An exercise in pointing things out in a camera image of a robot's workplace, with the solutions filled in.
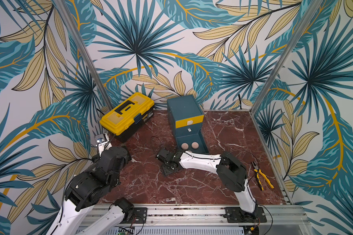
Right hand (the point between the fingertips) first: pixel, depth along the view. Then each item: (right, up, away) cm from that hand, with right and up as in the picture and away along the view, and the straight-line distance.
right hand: (167, 169), depth 88 cm
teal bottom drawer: (+21, +17, +15) cm, 31 cm away
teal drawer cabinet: (+11, +32, -2) cm, 34 cm away
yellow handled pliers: (+54, -2, -1) cm, 54 cm away
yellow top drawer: (+13, +29, -1) cm, 31 cm away
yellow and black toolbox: (-25, +31, +4) cm, 40 cm away
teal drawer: (+13, +23, +6) cm, 27 cm away
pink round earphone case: (+11, +13, +9) cm, 19 cm away
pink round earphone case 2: (+17, +13, +9) cm, 24 cm away
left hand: (-20, +15, -26) cm, 36 cm away
